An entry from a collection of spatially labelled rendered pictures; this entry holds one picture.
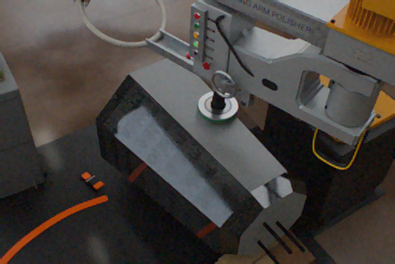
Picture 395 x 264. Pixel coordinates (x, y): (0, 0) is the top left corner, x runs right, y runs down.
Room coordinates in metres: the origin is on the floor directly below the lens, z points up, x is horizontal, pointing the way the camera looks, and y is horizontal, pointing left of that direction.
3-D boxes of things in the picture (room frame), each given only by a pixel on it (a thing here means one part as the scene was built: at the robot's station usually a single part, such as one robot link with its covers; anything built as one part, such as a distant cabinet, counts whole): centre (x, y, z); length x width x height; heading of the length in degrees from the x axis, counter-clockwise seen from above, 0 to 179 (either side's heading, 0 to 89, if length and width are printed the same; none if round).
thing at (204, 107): (2.01, -0.11, 0.89); 0.21 x 0.21 x 0.01
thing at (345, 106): (1.63, -0.64, 1.36); 0.19 x 0.19 x 0.20
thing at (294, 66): (1.77, -0.42, 1.32); 0.74 x 0.23 x 0.49; 54
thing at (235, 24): (1.97, -0.17, 1.34); 0.36 x 0.22 x 0.45; 54
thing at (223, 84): (1.85, -0.13, 1.22); 0.15 x 0.10 x 0.15; 54
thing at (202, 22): (1.96, 0.02, 1.39); 0.08 x 0.03 x 0.28; 54
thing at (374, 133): (2.25, -0.84, 0.37); 0.66 x 0.66 x 0.74; 36
